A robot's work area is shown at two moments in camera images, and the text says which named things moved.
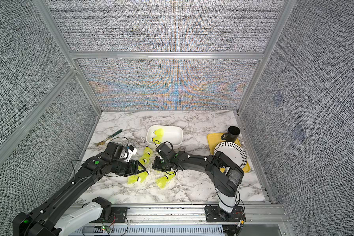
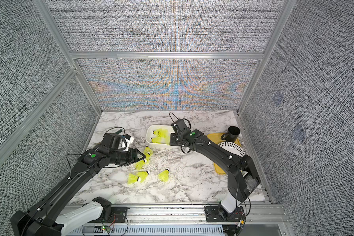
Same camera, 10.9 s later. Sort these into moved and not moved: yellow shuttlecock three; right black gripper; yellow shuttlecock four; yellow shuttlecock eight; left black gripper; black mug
Moved: right black gripper; left black gripper
Not moved: yellow shuttlecock four; yellow shuttlecock three; black mug; yellow shuttlecock eight
